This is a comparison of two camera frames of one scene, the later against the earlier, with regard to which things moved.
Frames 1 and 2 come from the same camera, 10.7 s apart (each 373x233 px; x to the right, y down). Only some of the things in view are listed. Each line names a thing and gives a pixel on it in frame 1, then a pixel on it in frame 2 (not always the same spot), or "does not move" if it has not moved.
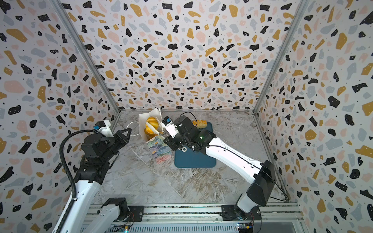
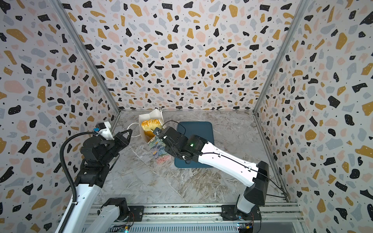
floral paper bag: (149, 123) does not move
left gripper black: (123, 140) does not move
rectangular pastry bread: (201, 124) -> (149, 125)
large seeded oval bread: (149, 133) does not move
